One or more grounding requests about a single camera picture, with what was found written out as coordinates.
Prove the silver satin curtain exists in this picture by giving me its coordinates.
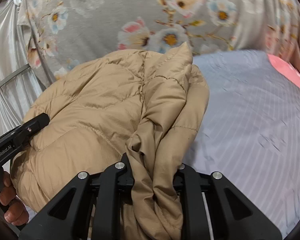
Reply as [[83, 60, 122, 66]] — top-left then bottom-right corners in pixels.
[[0, 0, 43, 132]]

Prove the person's left hand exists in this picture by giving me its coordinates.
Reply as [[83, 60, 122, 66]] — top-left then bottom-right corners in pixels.
[[0, 171, 29, 226]]

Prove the beige quilted down jacket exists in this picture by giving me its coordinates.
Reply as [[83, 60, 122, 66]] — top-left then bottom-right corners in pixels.
[[11, 43, 209, 239]]

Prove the blue-grey striped bed sheet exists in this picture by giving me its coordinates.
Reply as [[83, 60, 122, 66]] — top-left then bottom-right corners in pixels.
[[184, 50, 300, 237]]

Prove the grey floral quilt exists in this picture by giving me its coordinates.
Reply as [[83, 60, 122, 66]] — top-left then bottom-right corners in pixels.
[[18, 0, 300, 87]]

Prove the pink cloth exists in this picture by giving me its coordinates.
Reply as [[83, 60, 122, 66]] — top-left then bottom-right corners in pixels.
[[268, 54, 300, 88]]

